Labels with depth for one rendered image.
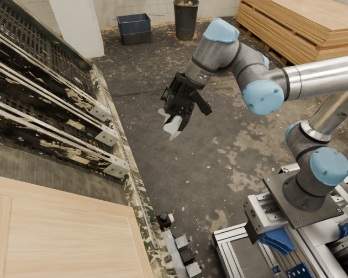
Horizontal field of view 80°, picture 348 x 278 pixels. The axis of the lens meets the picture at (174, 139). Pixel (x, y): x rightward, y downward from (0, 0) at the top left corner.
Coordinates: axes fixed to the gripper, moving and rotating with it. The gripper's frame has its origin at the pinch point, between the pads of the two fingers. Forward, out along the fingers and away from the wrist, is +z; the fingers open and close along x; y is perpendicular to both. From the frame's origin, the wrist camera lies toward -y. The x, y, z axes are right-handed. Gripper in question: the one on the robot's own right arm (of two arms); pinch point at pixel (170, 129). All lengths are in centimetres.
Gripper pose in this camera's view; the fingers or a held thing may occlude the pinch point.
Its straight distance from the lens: 71.1
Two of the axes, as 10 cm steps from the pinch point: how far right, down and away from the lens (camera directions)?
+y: -8.6, -1.5, -4.9
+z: -4.5, 6.8, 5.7
